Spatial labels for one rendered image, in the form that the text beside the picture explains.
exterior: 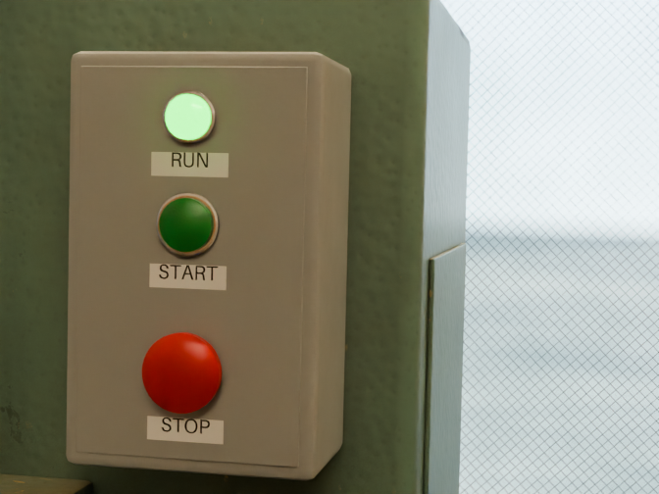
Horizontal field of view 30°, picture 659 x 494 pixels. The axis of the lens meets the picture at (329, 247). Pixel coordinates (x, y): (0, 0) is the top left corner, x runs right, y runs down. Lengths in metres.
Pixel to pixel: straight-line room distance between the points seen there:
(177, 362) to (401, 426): 0.11
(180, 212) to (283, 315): 0.05
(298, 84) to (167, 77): 0.05
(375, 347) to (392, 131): 0.09
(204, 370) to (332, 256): 0.07
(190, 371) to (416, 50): 0.16
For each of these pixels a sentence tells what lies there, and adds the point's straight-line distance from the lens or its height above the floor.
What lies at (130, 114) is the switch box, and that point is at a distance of 0.47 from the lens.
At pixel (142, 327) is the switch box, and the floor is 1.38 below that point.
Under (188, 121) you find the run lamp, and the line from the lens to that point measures 0.46.
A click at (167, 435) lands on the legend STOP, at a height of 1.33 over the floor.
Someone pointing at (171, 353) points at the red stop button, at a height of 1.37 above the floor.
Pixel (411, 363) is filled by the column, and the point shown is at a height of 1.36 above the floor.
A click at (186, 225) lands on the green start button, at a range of 0.46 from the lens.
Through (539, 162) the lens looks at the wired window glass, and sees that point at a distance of 1.94.
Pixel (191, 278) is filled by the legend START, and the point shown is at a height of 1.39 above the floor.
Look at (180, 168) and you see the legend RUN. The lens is 0.46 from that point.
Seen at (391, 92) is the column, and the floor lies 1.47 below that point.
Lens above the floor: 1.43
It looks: 3 degrees down
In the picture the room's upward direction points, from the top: 1 degrees clockwise
